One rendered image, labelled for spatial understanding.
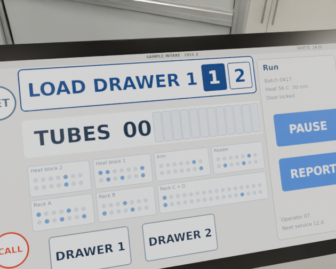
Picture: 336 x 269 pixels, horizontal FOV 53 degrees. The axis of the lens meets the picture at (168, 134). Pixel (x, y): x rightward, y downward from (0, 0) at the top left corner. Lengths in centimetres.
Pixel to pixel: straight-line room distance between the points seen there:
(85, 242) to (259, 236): 22
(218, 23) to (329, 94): 67
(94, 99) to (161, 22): 83
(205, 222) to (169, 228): 5
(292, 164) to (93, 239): 28
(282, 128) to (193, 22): 76
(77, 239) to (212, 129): 21
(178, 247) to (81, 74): 24
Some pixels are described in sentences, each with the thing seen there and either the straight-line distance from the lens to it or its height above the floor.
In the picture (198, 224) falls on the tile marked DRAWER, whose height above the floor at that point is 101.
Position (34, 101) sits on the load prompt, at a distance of 43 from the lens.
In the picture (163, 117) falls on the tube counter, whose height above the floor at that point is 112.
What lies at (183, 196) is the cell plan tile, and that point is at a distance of 43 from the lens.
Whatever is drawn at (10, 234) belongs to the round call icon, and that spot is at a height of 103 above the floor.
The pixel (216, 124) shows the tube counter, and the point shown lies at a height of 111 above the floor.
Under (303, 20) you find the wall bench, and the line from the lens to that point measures 246.
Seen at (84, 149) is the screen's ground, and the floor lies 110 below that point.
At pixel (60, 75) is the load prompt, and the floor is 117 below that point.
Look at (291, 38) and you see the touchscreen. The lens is 51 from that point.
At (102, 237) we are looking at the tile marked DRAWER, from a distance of 43.
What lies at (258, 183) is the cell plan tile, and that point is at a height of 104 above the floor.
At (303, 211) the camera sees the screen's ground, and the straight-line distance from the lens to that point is 50.
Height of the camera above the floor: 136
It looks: 37 degrees down
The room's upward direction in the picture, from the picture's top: 2 degrees clockwise
